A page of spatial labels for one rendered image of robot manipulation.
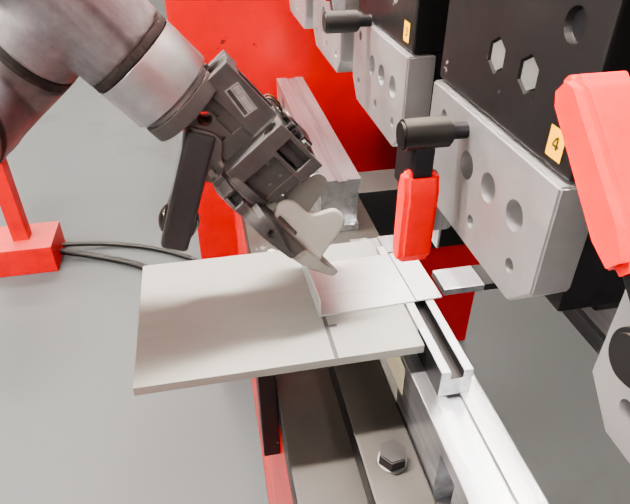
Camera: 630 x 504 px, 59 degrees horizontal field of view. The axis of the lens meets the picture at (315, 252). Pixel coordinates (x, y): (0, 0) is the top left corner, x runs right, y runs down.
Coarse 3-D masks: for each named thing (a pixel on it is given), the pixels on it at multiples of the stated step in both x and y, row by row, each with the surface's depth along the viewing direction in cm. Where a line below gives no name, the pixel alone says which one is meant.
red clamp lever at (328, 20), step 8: (328, 0) 49; (336, 0) 48; (344, 0) 48; (336, 8) 48; (344, 8) 48; (328, 16) 47; (336, 16) 47; (344, 16) 47; (352, 16) 47; (360, 16) 48; (368, 16) 48; (328, 24) 47; (336, 24) 47; (344, 24) 47; (352, 24) 47; (360, 24) 48; (368, 24) 48; (328, 32) 48; (336, 32) 48; (344, 32) 48
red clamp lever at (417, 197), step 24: (408, 120) 31; (432, 120) 32; (408, 144) 31; (432, 144) 32; (432, 168) 33; (408, 192) 34; (432, 192) 34; (408, 216) 34; (432, 216) 35; (408, 240) 35
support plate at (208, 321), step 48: (144, 288) 59; (192, 288) 59; (240, 288) 59; (288, 288) 59; (144, 336) 53; (192, 336) 53; (240, 336) 53; (288, 336) 53; (336, 336) 53; (384, 336) 53; (144, 384) 48; (192, 384) 49
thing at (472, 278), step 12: (480, 264) 62; (432, 276) 61; (444, 276) 60; (456, 276) 60; (468, 276) 60; (480, 276) 60; (444, 288) 58; (456, 288) 58; (468, 288) 59; (480, 288) 59; (492, 288) 59
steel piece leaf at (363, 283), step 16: (384, 256) 63; (304, 272) 60; (352, 272) 61; (368, 272) 61; (384, 272) 61; (320, 288) 59; (336, 288) 59; (352, 288) 59; (368, 288) 59; (384, 288) 59; (400, 288) 59; (320, 304) 54; (336, 304) 57; (352, 304) 57; (368, 304) 57; (384, 304) 57
